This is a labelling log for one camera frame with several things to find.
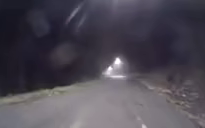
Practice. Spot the street lamp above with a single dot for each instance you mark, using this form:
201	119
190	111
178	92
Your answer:
110	68
117	61

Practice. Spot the grey asphalt road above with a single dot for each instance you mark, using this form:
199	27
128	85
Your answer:
100	106

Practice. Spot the white painted road line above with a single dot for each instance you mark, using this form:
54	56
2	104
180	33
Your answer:
140	121

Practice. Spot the dark wood of trees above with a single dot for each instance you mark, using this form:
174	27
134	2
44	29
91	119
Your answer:
26	50
176	43

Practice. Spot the grass verge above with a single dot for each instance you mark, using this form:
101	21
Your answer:
30	95

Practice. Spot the leaf-strewn earth verge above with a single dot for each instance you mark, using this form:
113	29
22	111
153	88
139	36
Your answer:
186	93

